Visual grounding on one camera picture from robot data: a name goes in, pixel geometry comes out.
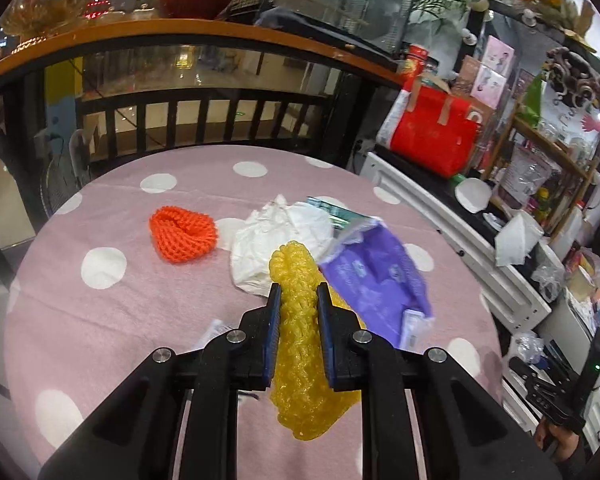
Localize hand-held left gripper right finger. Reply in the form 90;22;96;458
316;282;563;480

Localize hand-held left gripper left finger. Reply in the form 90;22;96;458
37;282;283;480

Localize yellow foam fruit net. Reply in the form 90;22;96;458
269;241;367;442

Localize purple plastic packet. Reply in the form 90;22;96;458
319;216;435;351

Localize white paper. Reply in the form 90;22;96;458
230;194;333;297

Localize green and white carton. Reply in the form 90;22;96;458
306;196;376;233

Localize orange foam fruit net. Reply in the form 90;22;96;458
148;206;218;265

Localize person's right hand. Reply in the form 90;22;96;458
535;419;581;463

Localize white folded face mask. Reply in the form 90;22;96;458
495;210;546;267

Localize white cabinet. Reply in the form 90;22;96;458
362;152;551;328

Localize pink polka dot tablecloth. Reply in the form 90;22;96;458
2;146;506;480

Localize red bag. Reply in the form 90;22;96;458
390;85;481;178

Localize wooden shelf rack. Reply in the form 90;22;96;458
480;105;600;241

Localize black railing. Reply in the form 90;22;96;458
75;87;331;161

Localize electric fan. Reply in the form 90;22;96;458
40;152;88;211

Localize red can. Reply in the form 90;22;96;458
405;45;431;86

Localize dark curly ornament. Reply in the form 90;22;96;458
547;47;600;108

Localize pink photo cards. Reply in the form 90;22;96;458
472;35;516;106

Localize wooden ledge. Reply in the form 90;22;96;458
0;19;406;88

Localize golden glass bowl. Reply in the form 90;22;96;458
2;0;93;38

